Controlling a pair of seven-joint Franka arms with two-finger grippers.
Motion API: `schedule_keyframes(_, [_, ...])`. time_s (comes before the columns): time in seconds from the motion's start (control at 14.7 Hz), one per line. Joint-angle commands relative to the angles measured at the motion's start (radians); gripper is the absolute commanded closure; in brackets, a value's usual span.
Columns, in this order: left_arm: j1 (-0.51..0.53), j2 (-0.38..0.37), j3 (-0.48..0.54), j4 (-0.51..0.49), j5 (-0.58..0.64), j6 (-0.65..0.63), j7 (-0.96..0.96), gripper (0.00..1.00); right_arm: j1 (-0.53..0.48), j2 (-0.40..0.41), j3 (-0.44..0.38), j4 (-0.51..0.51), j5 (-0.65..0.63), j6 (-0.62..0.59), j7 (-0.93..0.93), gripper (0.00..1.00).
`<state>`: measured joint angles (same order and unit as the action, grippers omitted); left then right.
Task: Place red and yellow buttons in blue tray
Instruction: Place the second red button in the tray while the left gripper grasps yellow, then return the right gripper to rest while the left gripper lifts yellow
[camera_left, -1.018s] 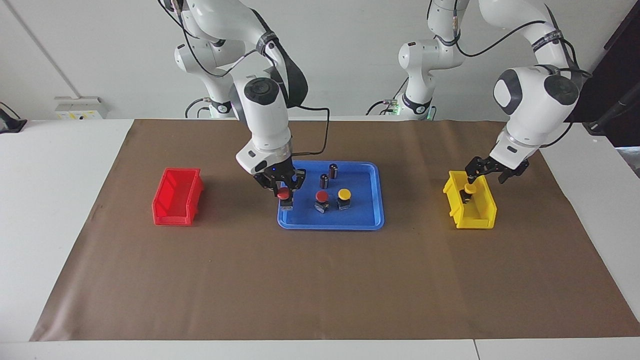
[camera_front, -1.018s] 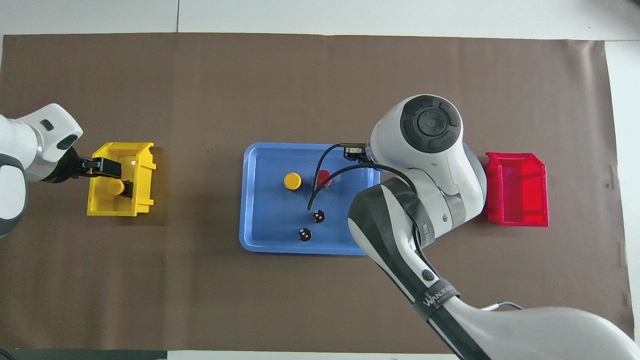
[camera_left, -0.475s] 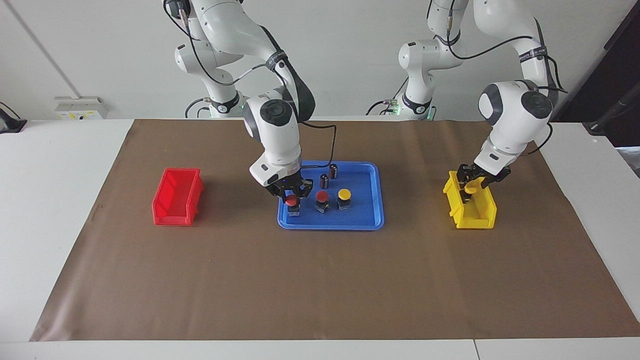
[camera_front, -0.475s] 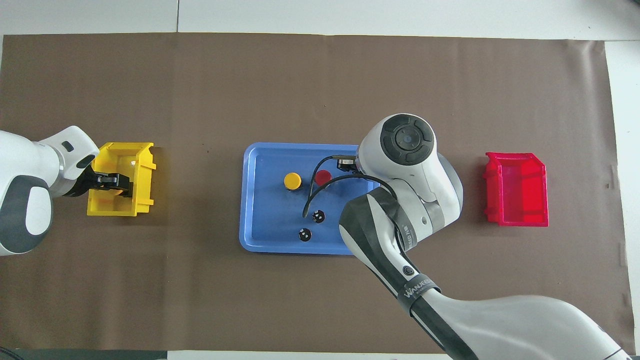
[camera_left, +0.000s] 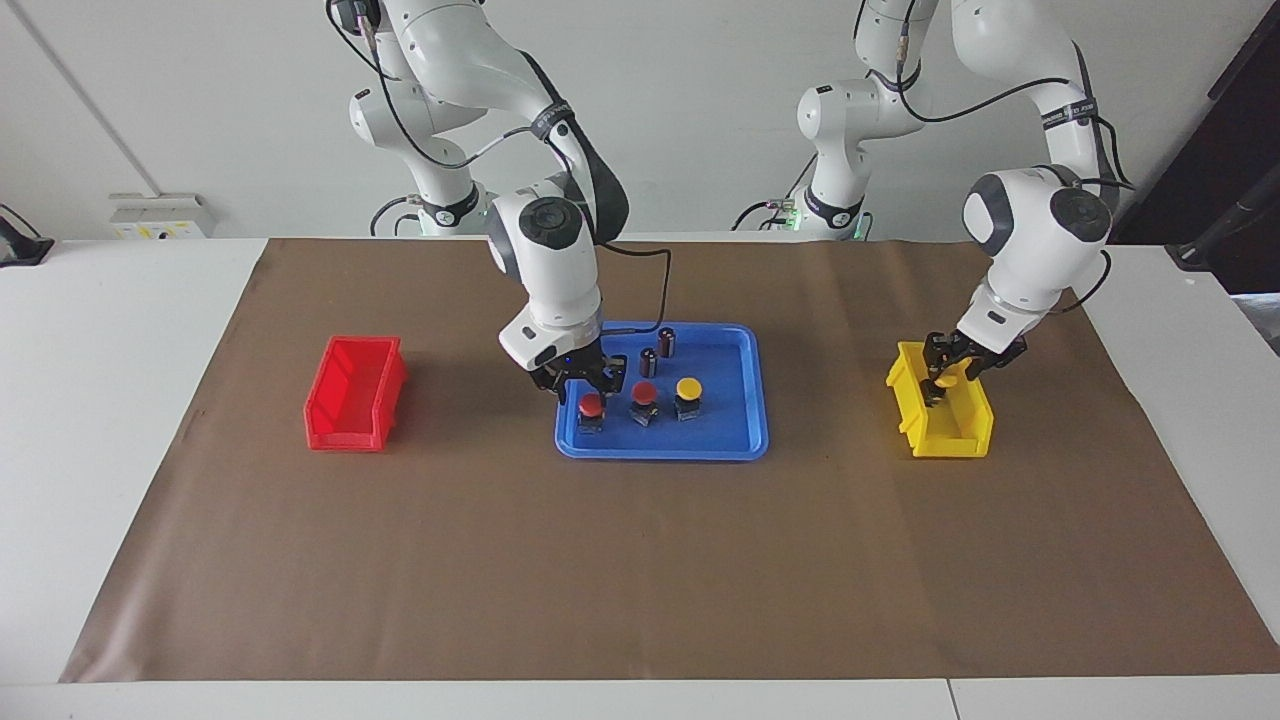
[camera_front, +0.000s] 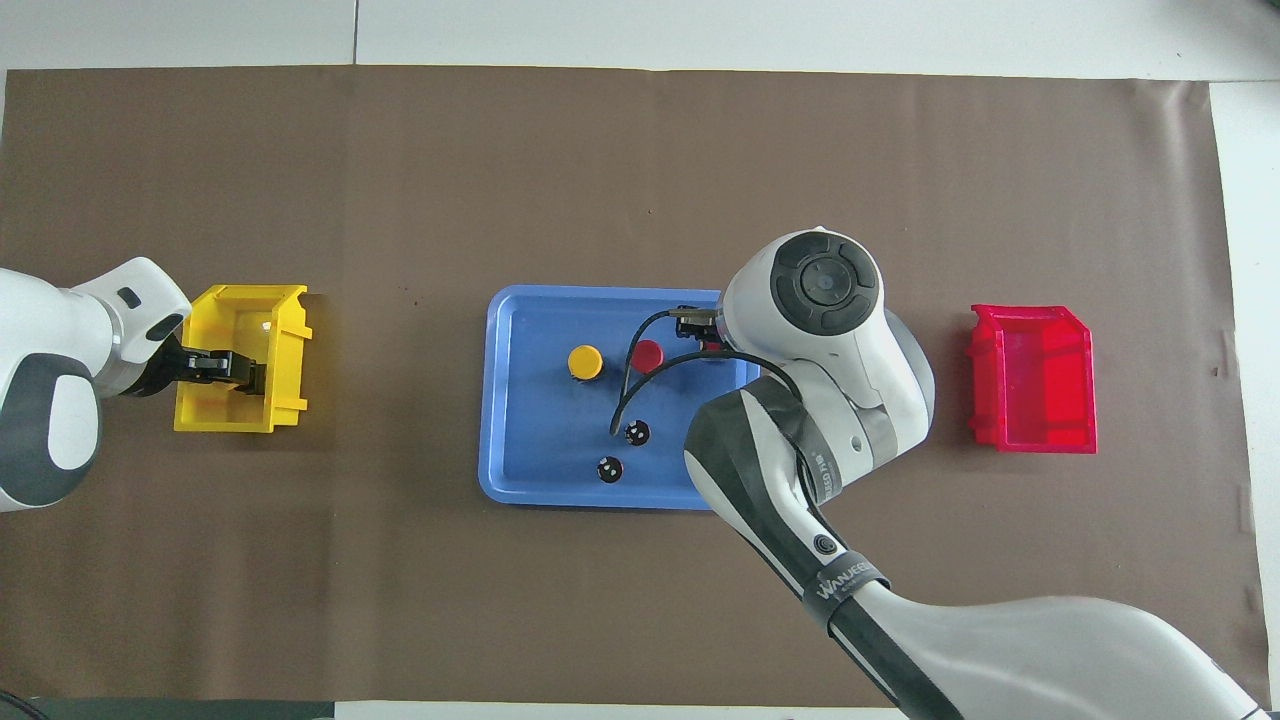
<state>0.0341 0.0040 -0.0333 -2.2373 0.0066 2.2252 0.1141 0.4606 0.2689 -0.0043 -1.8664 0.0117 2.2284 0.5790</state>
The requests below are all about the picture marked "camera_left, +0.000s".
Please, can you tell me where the black pole stand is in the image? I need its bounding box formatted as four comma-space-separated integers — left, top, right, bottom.
1165, 165, 1280, 271

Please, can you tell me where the white wall socket box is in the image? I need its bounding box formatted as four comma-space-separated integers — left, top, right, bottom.
108, 193, 216, 240

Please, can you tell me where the black device at table edge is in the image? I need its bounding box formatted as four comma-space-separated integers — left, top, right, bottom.
0, 203, 56, 268

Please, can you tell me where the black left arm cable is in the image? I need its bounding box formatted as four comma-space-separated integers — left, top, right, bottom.
850, 0, 1136, 316

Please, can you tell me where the brown paper table mat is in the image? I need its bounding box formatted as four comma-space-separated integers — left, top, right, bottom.
58, 237, 1280, 685

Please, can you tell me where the yellow plastic bin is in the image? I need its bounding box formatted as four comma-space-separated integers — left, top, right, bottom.
885, 340, 995, 459

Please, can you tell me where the black left base cable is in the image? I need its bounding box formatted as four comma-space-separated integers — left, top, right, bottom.
733, 158, 818, 232

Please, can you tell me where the dark background panel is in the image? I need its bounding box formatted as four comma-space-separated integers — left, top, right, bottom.
1110, 0, 1280, 296

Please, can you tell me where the blue plastic tray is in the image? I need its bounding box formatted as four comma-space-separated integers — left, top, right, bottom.
555, 320, 770, 462

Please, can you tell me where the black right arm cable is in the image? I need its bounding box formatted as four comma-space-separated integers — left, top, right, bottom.
325, 0, 673, 336

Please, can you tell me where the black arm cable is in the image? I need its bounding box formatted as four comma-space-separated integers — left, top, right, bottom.
325, 0, 673, 336
850, 0, 1136, 316

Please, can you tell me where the red plastic bin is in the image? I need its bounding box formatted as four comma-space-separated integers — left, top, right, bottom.
303, 334, 409, 453

